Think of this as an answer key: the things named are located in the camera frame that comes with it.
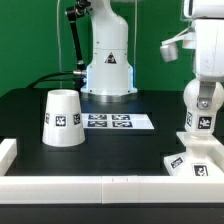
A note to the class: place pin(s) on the white front rail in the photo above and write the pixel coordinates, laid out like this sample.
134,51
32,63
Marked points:
108,190

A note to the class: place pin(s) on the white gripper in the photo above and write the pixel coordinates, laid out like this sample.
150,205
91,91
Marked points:
208,58

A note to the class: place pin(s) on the white lamp base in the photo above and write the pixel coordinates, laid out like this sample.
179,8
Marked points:
203,157

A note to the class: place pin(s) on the white lamp bulb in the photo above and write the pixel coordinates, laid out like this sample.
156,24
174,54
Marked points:
201,115

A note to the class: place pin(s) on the white marker sheet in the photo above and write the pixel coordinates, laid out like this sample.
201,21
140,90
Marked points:
117,121

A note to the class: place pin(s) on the white left rail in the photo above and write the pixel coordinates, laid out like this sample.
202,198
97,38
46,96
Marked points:
8,152

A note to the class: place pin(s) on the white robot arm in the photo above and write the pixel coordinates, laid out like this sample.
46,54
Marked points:
109,75

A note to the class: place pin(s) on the white lamp shade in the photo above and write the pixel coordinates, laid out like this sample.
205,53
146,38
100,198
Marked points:
63,125

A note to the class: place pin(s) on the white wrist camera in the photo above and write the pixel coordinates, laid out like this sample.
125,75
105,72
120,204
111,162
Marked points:
169,49

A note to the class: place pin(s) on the white rail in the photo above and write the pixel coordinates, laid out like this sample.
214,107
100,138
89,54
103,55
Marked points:
108,190
8,152

